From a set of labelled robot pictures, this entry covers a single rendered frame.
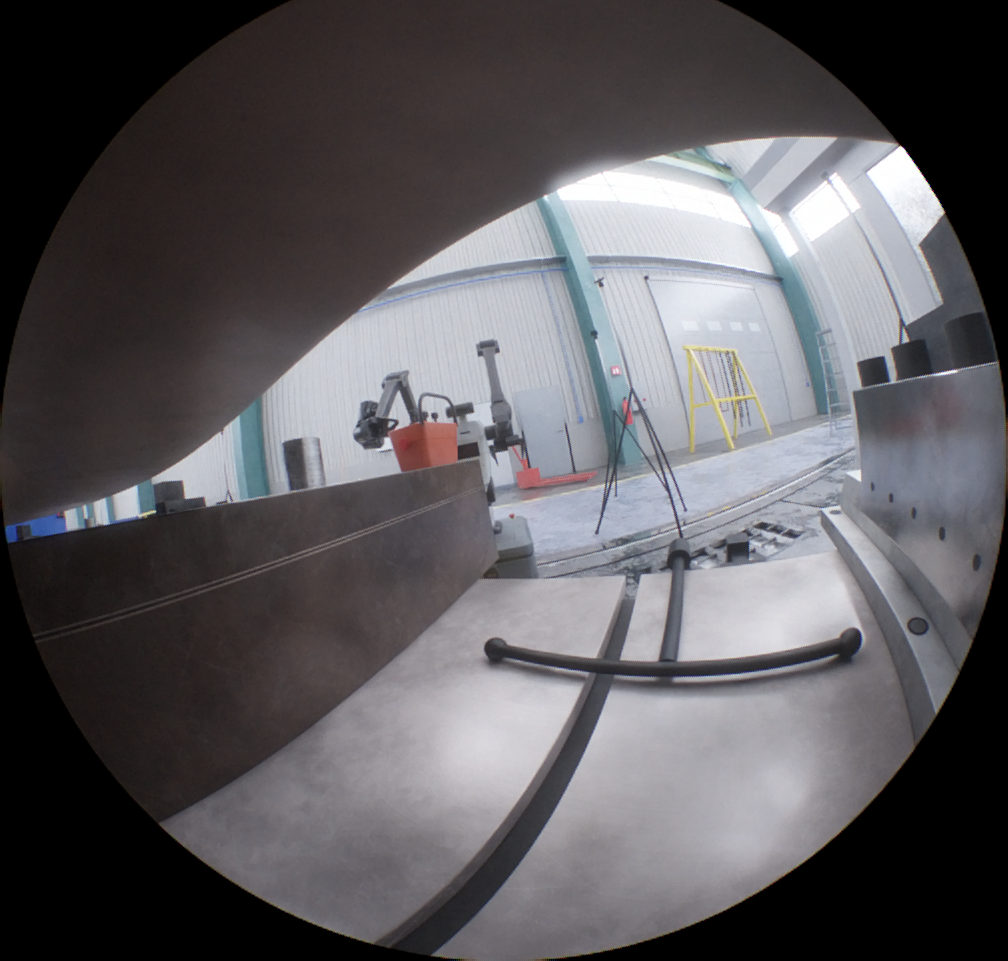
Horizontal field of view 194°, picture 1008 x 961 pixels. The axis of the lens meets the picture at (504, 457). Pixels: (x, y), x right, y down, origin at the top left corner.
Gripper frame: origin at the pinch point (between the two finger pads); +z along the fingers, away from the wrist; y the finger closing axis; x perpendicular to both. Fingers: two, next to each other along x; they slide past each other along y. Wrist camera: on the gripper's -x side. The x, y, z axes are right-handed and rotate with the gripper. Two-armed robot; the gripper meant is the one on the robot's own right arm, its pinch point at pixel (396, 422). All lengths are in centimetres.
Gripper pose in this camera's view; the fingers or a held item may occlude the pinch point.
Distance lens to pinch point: 99.4
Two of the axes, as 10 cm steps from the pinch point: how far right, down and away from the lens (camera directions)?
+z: 9.2, -1.8, -3.6
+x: 1.9, 9.8, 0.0
